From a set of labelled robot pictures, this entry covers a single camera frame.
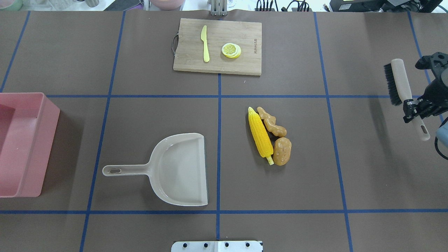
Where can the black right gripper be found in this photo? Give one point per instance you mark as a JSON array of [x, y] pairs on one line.
[[436, 91]]

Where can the beige brush black bristles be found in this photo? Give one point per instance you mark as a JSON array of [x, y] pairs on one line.
[[399, 90]]

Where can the brown toy potato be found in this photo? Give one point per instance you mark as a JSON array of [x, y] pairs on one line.
[[282, 151]]

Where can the tan toy ginger root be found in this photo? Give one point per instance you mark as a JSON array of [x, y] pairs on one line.
[[270, 123]]

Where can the yellow toy corn cob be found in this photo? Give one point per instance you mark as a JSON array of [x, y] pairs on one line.
[[260, 136]]

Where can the beige plastic dustpan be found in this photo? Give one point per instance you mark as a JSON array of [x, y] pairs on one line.
[[176, 169]]

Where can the pink plastic bin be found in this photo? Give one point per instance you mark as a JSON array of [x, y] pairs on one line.
[[28, 123]]

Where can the yellow toy lemon slices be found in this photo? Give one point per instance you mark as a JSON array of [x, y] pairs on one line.
[[231, 50]]

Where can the bamboo cutting board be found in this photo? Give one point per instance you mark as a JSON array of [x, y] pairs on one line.
[[189, 51]]

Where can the yellow plastic toy knife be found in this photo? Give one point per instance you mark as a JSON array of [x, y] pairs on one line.
[[204, 38]]

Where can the pink bowl of beads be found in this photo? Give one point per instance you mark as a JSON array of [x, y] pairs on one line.
[[167, 4]]

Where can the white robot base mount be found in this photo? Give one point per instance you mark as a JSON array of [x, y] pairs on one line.
[[218, 246]]

